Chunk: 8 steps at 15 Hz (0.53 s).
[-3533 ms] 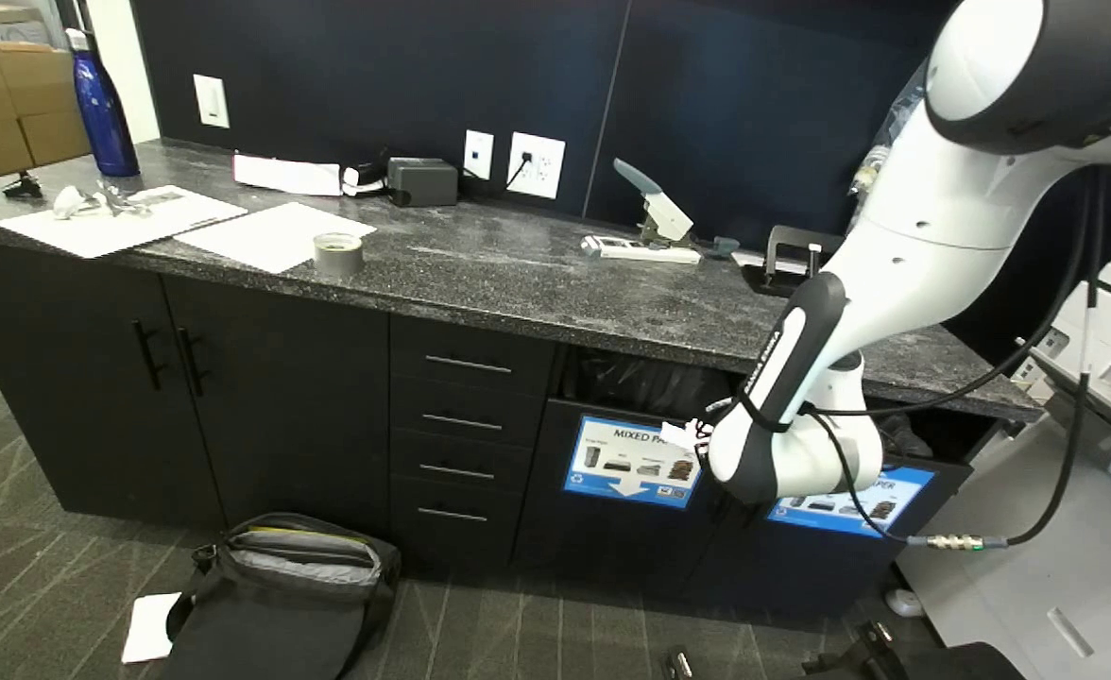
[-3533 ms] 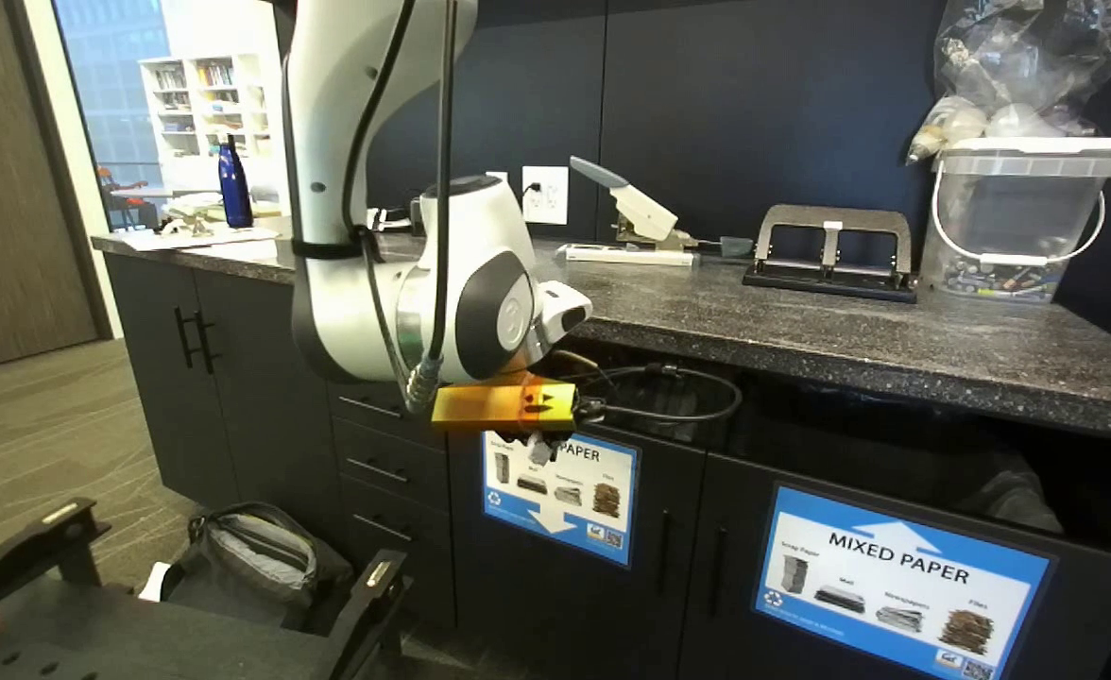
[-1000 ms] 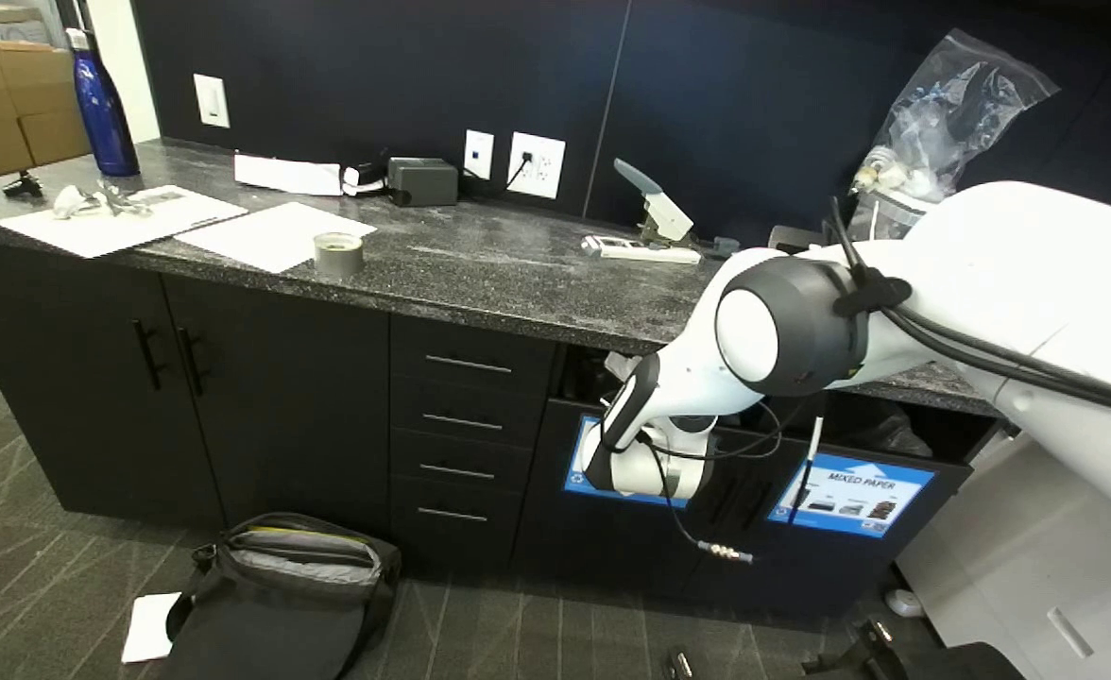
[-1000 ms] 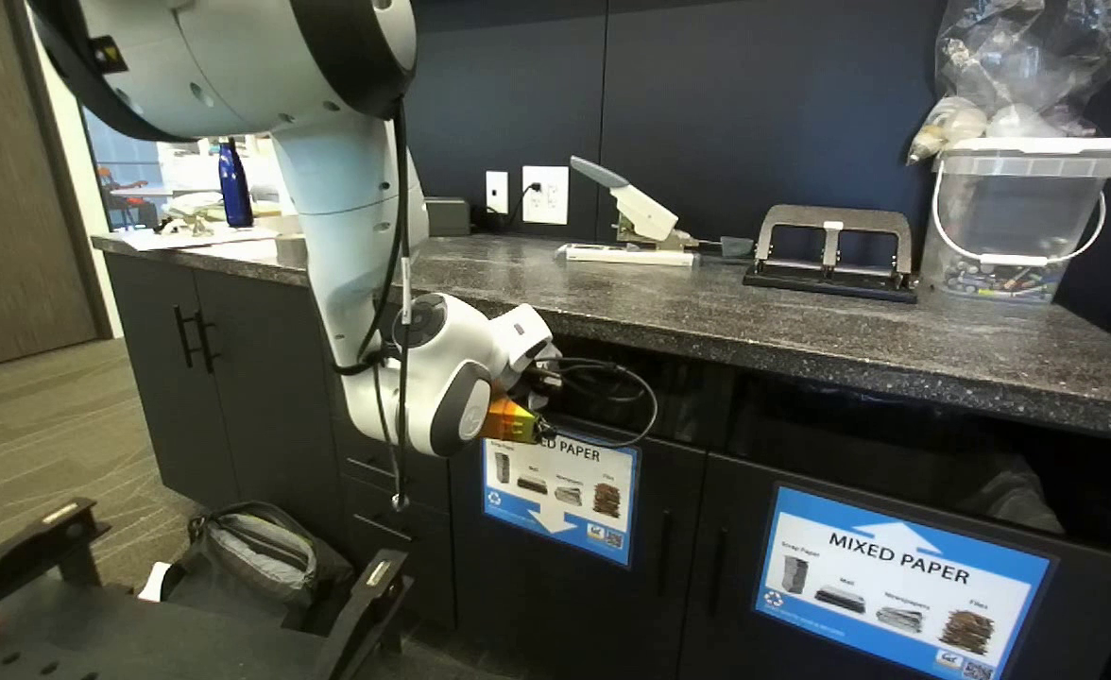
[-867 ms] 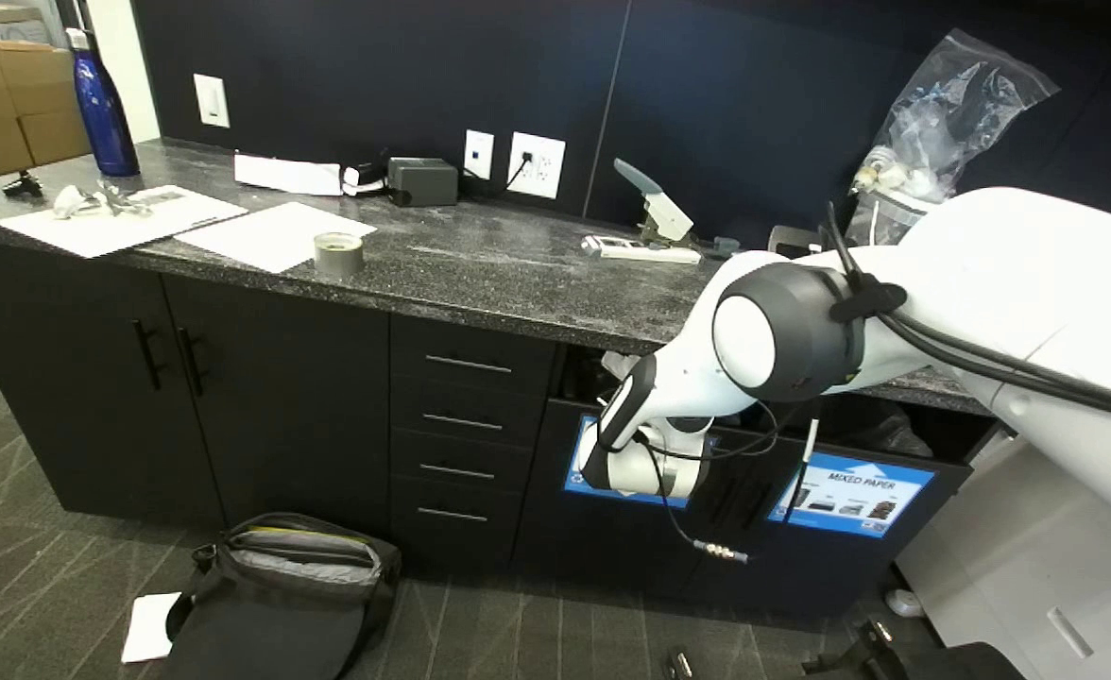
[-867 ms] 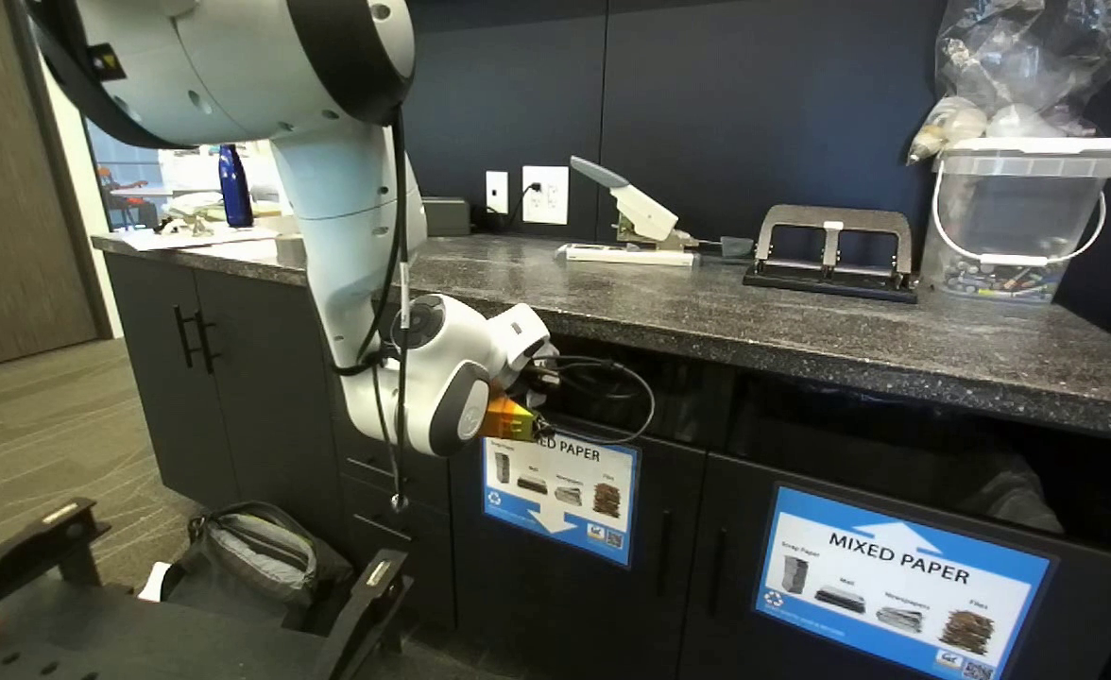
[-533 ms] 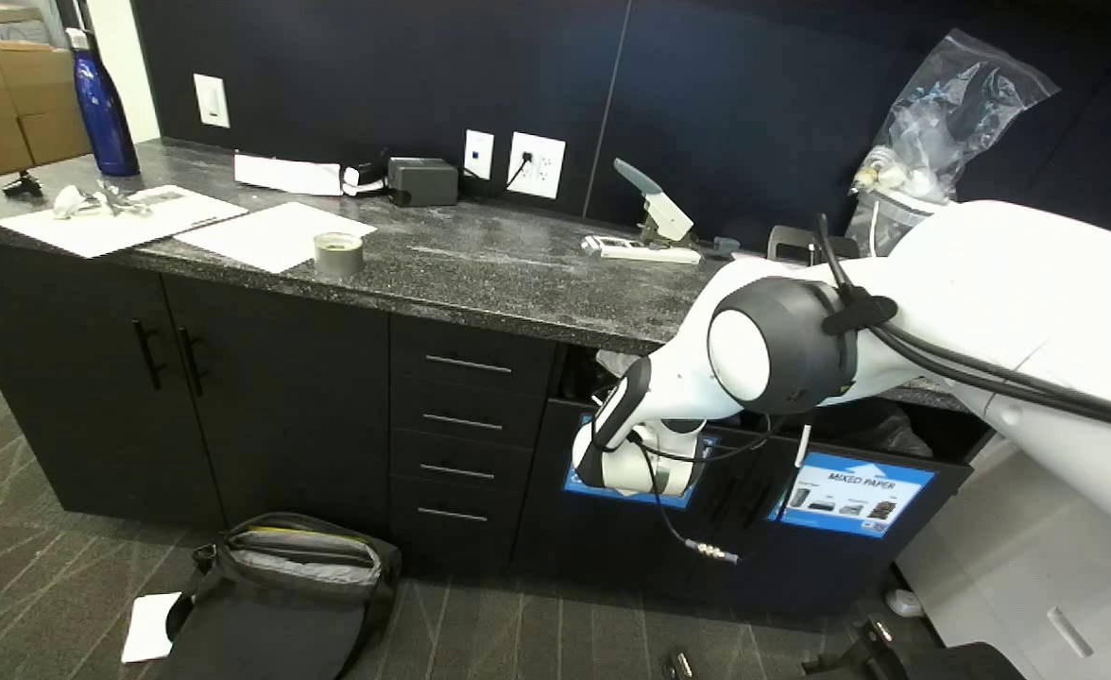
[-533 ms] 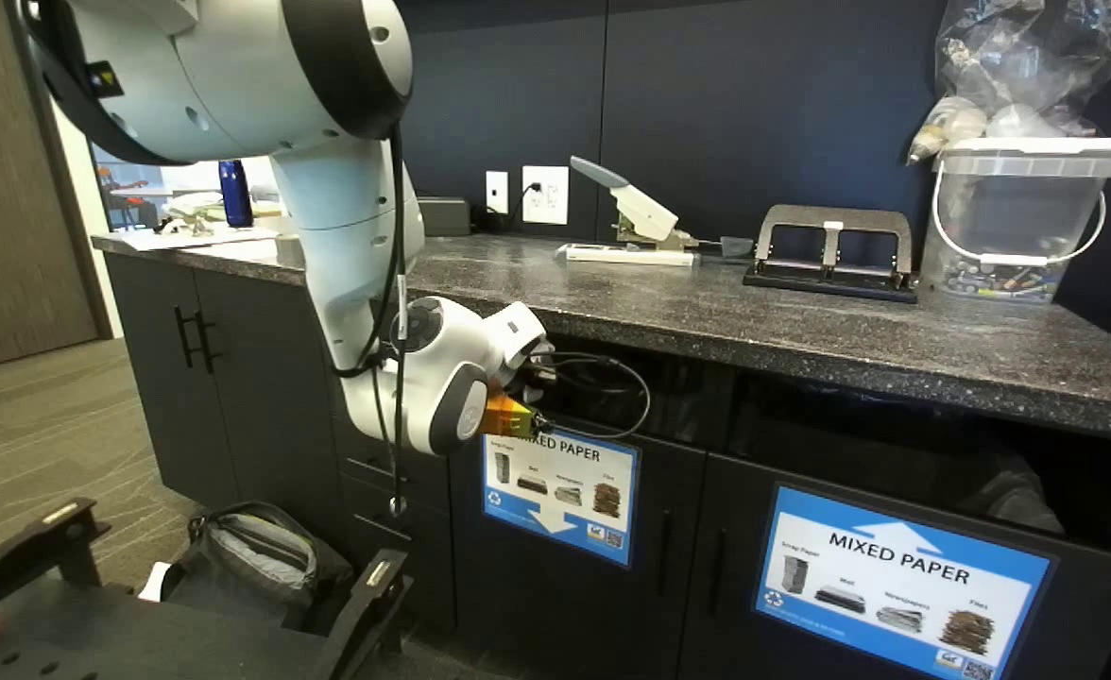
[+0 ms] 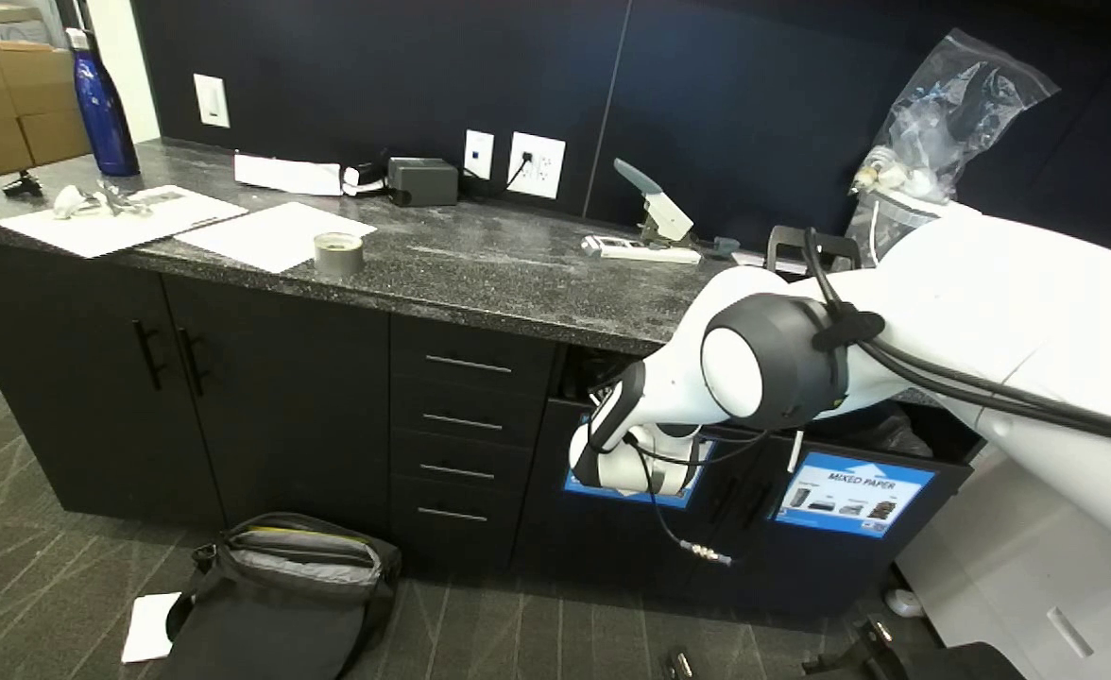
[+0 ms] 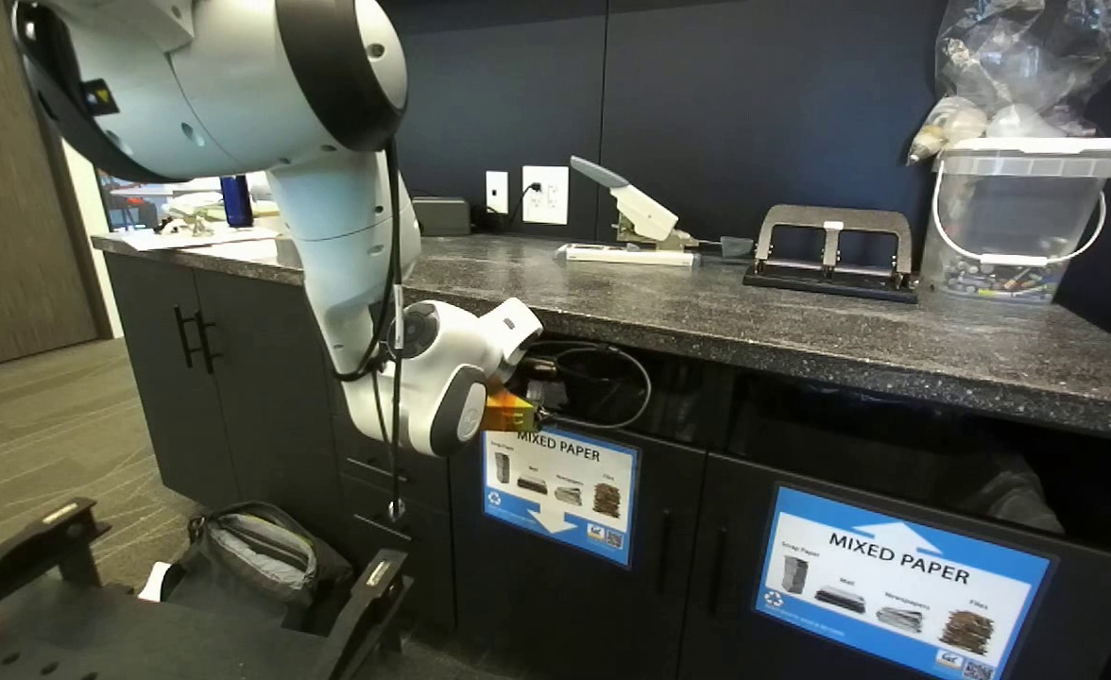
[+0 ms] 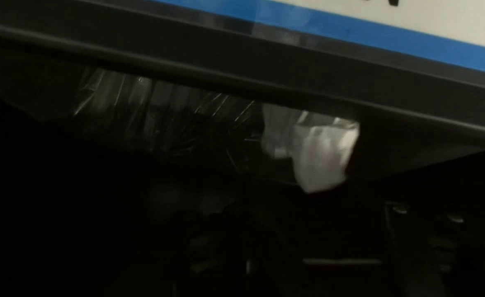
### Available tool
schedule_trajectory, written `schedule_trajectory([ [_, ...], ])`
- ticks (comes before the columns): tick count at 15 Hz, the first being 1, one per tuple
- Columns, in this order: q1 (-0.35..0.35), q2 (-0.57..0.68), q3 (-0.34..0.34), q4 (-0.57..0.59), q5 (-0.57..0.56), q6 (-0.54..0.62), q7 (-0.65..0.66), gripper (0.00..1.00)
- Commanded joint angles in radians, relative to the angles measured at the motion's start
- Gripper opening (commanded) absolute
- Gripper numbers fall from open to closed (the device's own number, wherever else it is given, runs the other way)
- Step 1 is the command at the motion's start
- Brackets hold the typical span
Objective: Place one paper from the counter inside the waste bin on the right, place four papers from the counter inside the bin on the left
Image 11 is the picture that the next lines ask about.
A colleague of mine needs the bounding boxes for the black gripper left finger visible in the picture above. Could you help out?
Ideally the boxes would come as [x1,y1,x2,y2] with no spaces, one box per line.
[142,183,277,297]

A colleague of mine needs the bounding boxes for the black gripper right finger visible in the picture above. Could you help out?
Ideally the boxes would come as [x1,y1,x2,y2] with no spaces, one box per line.
[381,198,485,297]

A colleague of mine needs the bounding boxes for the small white paper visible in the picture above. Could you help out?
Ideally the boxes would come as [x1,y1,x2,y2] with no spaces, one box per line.
[259,102,363,194]

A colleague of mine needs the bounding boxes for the black bin liner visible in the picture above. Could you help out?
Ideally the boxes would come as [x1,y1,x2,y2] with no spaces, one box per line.
[0,51,365,186]

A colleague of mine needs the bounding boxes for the blue label with down arrow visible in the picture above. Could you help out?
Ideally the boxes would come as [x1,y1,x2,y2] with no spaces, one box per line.
[152,0,485,79]

